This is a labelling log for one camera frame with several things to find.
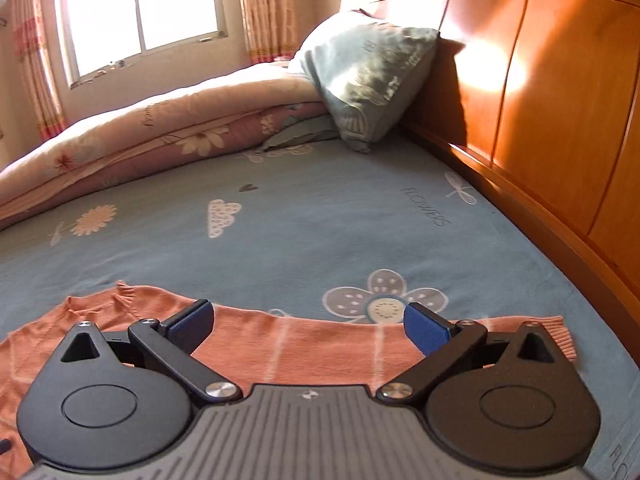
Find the flat grey-green pillow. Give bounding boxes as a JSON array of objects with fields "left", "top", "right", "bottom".
[{"left": 260, "top": 115, "right": 346, "bottom": 153}]

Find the folded pink floral quilt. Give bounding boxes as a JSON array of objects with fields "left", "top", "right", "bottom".
[{"left": 0, "top": 62, "right": 331, "bottom": 231}]

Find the grey-blue floral bed sheet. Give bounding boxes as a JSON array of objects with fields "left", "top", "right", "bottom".
[{"left": 0, "top": 127, "right": 640, "bottom": 480}]

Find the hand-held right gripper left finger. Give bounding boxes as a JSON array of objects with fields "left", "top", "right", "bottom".
[{"left": 60, "top": 299, "right": 242, "bottom": 403}]

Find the orange knit sweater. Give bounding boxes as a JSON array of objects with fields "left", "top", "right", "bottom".
[{"left": 0, "top": 281, "right": 581, "bottom": 480}]

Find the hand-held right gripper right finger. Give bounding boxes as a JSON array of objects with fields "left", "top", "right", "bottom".
[{"left": 376, "top": 302, "right": 557, "bottom": 403}]

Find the grey-green floral pillow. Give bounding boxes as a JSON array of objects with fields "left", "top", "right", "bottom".
[{"left": 287, "top": 9, "right": 441, "bottom": 155}]

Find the pink patterned curtain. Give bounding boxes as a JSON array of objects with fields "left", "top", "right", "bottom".
[
  {"left": 236, "top": 0, "right": 298, "bottom": 66},
  {"left": 10, "top": 0, "right": 68, "bottom": 141}
]

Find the window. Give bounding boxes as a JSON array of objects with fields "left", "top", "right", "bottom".
[{"left": 52, "top": 0, "right": 231, "bottom": 91}]

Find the wooden headboard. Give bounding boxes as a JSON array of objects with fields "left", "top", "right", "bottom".
[{"left": 345, "top": 0, "right": 640, "bottom": 311}]

